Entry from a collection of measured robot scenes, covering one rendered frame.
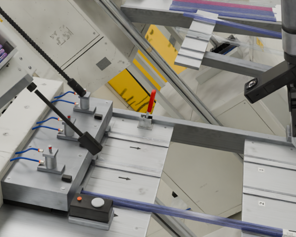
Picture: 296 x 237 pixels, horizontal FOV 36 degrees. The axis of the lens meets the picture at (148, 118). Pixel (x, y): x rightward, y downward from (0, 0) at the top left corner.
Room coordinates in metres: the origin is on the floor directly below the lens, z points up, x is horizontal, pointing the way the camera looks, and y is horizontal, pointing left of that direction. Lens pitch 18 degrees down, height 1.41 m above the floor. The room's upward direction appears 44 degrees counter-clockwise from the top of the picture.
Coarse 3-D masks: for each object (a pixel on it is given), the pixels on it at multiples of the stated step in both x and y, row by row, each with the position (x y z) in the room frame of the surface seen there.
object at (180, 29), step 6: (180, 30) 1.36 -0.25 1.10; (186, 30) 1.35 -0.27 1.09; (192, 30) 1.35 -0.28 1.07; (198, 36) 1.34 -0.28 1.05; (204, 36) 1.33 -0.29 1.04; (210, 36) 1.32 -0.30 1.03; (216, 36) 1.32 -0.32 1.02; (228, 42) 1.30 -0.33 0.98; (234, 42) 1.29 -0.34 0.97; (240, 42) 1.29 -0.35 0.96; (246, 42) 1.29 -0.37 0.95; (252, 48) 1.27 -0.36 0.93; (258, 48) 1.27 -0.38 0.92; (264, 48) 1.26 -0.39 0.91; (270, 48) 1.26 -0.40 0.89; (276, 54) 1.25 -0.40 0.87; (282, 54) 1.24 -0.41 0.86
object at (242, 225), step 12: (84, 192) 0.89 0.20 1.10; (120, 204) 0.86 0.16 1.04; (132, 204) 0.85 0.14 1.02; (144, 204) 0.85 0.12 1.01; (180, 216) 0.81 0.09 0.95; (192, 216) 0.80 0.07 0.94; (204, 216) 0.80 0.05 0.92; (216, 216) 0.80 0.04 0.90; (240, 228) 0.77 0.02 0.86; (252, 228) 0.76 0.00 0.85; (264, 228) 0.76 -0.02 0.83; (276, 228) 0.76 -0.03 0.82
